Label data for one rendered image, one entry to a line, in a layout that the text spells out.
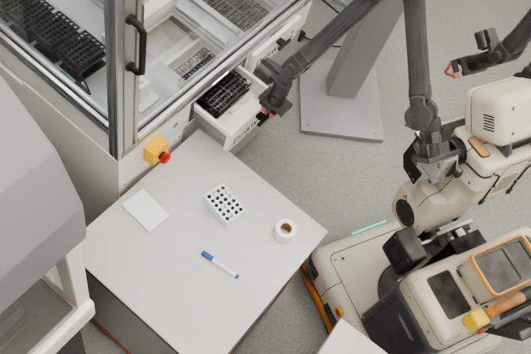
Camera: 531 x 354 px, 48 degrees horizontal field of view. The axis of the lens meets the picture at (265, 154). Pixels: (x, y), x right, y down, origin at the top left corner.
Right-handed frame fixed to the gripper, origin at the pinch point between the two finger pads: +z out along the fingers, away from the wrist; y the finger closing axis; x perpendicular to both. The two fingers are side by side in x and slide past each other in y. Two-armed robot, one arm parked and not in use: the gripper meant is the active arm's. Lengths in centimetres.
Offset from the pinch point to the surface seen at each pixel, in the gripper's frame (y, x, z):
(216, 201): -6.5, 32.8, 9.8
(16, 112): 8, 85, -79
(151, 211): 6, 49, 12
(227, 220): -12.9, 34.0, 12.1
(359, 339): -68, 35, 12
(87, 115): 33, 50, -15
